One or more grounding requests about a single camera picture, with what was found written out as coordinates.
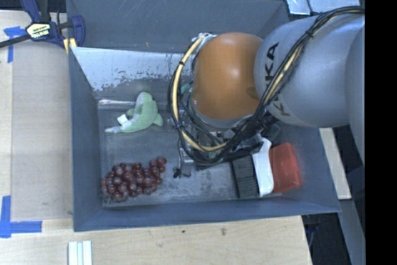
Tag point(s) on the grey metal bin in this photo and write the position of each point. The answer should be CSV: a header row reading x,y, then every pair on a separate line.
x,y
198,189

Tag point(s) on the dark red grape bunch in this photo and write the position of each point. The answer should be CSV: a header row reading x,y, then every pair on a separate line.
x,y
130,180

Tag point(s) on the green plush toy dolphin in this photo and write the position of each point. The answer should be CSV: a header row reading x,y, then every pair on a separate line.
x,y
145,116

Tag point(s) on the white brush with black bristles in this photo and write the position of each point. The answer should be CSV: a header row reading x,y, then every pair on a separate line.
x,y
262,170

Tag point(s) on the orange-red sponge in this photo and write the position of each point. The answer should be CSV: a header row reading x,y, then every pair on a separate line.
x,y
284,167

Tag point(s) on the pale wood flat board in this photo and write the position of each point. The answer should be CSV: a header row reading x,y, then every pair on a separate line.
x,y
40,133

